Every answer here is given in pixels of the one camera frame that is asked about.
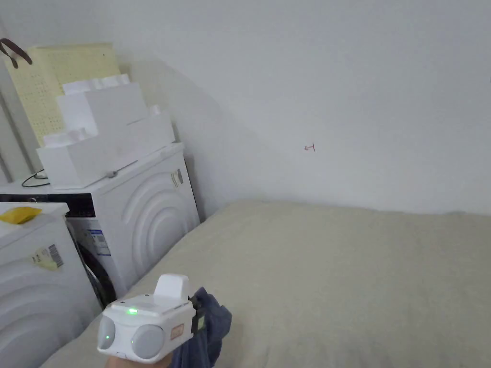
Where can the white washing machine with yellow cloth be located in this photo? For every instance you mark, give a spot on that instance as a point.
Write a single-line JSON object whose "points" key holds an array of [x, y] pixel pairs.
{"points": [[30, 306]]}

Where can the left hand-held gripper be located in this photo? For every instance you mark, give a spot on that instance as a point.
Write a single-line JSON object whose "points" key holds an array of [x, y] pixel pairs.
{"points": [[153, 310]]}

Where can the white washing machine with foam blocks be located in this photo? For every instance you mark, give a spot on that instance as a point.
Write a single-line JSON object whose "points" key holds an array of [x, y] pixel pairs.
{"points": [[153, 214]]}

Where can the person's left hand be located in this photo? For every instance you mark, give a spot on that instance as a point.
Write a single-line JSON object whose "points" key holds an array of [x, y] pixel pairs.
{"points": [[134, 363]]}

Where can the bed with beige sheet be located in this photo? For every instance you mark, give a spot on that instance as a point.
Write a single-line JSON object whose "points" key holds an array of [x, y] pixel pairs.
{"points": [[326, 287]]}

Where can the dark blue garment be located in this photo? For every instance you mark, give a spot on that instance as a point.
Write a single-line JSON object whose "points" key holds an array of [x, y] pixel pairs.
{"points": [[215, 326]]}

